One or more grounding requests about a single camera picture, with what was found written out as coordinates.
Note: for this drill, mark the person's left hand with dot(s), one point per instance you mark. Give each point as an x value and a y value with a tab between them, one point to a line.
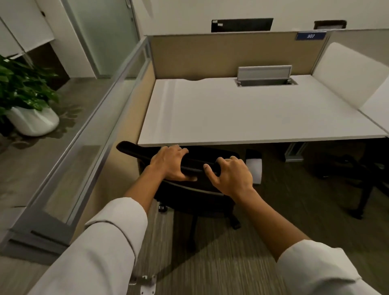
168	164

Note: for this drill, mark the person's right hand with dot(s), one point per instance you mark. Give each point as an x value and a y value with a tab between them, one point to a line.
234	179

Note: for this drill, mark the black mesh office chair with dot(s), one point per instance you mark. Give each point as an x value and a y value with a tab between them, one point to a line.
364	173
194	197

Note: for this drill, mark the person's left forearm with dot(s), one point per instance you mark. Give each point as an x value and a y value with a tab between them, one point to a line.
103	249

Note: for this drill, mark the person's right forearm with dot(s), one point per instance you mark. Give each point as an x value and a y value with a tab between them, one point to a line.
310	267

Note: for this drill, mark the white desk side divider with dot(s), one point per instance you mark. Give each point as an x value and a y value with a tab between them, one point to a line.
349	73

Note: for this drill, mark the tan fabric partition panel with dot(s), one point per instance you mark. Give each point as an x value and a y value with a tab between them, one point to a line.
206	56

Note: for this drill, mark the frosted glass door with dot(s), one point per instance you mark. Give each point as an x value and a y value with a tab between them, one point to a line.
103	36

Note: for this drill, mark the black computer monitor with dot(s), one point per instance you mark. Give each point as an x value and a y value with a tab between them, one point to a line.
243	25

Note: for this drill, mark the green potted plant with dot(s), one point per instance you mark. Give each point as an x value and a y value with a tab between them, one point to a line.
21	85

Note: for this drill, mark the grey fabric partition panel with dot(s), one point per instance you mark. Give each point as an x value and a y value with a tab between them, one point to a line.
358	42

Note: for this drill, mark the white window blind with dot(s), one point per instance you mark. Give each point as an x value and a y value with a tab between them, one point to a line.
24	24

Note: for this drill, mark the metal floor bracket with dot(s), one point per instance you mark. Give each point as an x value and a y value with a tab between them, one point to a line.
146	281

